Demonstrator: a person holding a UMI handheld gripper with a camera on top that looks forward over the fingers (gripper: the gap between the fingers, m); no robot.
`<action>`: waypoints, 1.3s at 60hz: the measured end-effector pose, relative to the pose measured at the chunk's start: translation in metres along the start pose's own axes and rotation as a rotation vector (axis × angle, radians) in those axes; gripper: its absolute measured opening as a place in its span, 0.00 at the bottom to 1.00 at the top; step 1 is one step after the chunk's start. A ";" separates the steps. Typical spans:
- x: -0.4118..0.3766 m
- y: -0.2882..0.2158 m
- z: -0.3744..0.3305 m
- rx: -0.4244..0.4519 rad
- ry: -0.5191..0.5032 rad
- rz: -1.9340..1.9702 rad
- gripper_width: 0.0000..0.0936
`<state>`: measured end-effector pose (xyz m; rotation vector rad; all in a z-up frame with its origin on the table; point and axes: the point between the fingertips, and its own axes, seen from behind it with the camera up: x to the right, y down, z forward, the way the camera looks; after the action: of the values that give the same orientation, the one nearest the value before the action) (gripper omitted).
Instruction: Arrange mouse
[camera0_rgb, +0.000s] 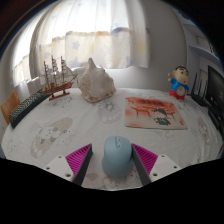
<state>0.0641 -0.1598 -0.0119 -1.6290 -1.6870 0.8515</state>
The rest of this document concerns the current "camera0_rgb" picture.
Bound large white conch shell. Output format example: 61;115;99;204
78;57;117;103

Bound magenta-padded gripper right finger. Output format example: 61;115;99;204
131;143;184;186

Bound black router with antennas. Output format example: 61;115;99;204
190;69;211;108

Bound white star-print curtain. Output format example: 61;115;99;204
11;0;151;88

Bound cartoon boy figurine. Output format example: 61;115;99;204
167;65;191;101

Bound black computer monitor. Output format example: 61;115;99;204
204;65;224;131

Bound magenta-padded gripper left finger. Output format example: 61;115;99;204
41;143;93;186

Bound white printed tablecloth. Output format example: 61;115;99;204
0;87;224;191

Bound red printed mouse pad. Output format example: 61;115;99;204
124;96;189;130

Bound white wall shelf unit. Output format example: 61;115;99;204
181;13;224;68

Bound dark computer keyboard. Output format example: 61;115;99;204
8;89;51;130

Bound orange wooden chair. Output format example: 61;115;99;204
0;90;22;126

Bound light blue computer mouse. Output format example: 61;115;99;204
101;135;135;179

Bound wooden model sailing ship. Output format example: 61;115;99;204
41;55;79;102

